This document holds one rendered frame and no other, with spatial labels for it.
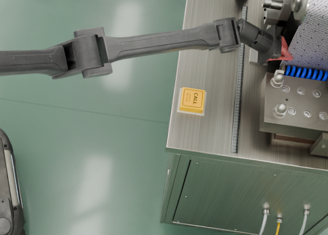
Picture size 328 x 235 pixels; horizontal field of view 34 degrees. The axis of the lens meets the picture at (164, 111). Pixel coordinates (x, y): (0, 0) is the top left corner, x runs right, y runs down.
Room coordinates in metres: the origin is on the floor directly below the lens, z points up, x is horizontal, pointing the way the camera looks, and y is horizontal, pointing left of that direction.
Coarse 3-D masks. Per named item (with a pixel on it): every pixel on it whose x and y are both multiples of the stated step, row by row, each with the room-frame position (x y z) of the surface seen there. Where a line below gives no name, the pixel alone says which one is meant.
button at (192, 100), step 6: (186, 90) 0.80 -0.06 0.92; (192, 90) 0.80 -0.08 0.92; (198, 90) 0.81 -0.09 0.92; (204, 90) 0.81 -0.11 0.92; (186, 96) 0.78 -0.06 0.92; (192, 96) 0.78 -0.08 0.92; (198, 96) 0.79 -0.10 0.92; (204, 96) 0.79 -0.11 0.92; (180, 102) 0.77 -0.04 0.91; (186, 102) 0.76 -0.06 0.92; (192, 102) 0.76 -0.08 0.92; (198, 102) 0.77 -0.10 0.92; (180, 108) 0.74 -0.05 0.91; (186, 108) 0.74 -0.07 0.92; (192, 108) 0.74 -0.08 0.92; (198, 108) 0.75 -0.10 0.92
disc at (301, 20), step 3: (309, 0) 0.89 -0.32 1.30; (306, 3) 0.89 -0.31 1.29; (306, 6) 0.88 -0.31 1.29; (306, 9) 0.87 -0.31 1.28; (303, 12) 0.88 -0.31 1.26; (306, 12) 0.87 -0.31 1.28; (303, 15) 0.87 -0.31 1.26; (300, 18) 0.88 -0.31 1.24; (303, 18) 0.87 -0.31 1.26; (297, 21) 0.89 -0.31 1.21; (300, 21) 0.87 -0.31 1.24; (297, 24) 0.88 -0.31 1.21; (300, 24) 0.87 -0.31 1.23
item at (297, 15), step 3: (303, 0) 0.90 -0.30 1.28; (306, 0) 0.90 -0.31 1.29; (303, 3) 0.89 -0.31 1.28; (303, 6) 0.89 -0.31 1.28; (300, 9) 0.89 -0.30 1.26; (303, 9) 0.88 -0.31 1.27; (294, 12) 0.92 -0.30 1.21; (297, 12) 0.90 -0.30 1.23; (300, 12) 0.88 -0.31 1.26; (294, 15) 0.91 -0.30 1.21; (297, 15) 0.89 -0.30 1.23; (300, 15) 0.88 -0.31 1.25; (294, 18) 0.90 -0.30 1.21; (297, 18) 0.88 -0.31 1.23
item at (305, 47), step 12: (300, 36) 0.87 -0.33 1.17; (312, 36) 0.87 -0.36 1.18; (324, 36) 0.87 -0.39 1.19; (288, 48) 0.87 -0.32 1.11; (300, 48) 0.87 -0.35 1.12; (312, 48) 0.87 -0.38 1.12; (324, 48) 0.87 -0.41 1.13; (300, 60) 0.87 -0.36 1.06; (312, 60) 0.87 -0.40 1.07; (324, 60) 0.87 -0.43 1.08; (324, 72) 0.87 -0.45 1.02
